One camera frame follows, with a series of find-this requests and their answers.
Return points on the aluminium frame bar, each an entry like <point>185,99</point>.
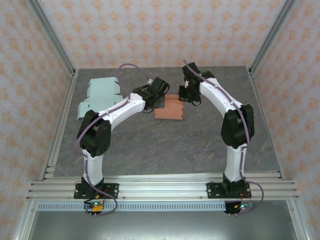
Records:
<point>25,222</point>
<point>297,222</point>

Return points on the grey metal sheet panel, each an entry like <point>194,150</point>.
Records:
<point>160,225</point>

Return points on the aluminium table side rail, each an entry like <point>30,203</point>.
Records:
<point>71,85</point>
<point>255,85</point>

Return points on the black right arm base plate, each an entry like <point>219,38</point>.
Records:
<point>212,190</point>

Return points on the pink paper box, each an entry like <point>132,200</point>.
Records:
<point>172,110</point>

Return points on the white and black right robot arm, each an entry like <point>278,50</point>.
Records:
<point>237,130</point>

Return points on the aluminium mounting rail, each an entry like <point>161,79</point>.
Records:
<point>162,187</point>

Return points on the light blue paper box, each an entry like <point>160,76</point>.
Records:
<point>102,90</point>

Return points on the aluminium frame post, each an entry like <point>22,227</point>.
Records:
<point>273,32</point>
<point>51,32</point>

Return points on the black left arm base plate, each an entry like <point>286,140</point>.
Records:
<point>112,190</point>

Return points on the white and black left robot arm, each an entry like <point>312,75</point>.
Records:
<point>96,140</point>

